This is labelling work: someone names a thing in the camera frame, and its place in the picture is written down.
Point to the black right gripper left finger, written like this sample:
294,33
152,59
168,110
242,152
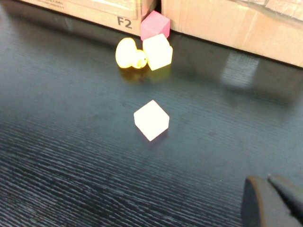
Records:
260,208

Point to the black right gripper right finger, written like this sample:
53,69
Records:
291,198

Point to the light pink foam cube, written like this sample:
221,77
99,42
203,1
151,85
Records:
151,120

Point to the cardboard box with white label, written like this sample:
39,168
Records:
225,26

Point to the yellow foam cube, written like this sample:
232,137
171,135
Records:
158,52

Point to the yellow rubber duck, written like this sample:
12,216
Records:
126,54

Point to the magenta foam cube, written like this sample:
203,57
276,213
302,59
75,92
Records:
154,24

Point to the cardboard box marked F2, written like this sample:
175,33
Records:
94,11

